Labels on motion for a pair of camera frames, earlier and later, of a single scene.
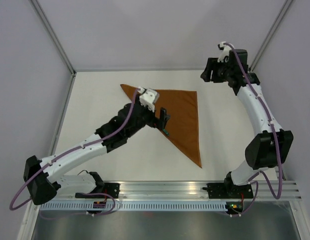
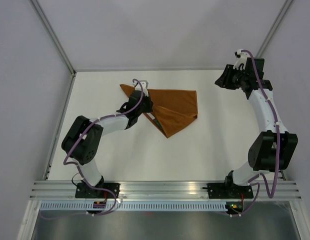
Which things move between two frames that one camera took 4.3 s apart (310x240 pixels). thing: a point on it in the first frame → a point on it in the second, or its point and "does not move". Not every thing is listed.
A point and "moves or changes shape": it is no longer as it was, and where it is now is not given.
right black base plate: [228, 190] does not move
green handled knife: [166, 132] moves or changes shape
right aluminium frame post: [287, 5] does not move
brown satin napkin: [181, 106] moves or changes shape
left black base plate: [112, 188] does not move
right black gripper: [212, 65] → [224, 80]
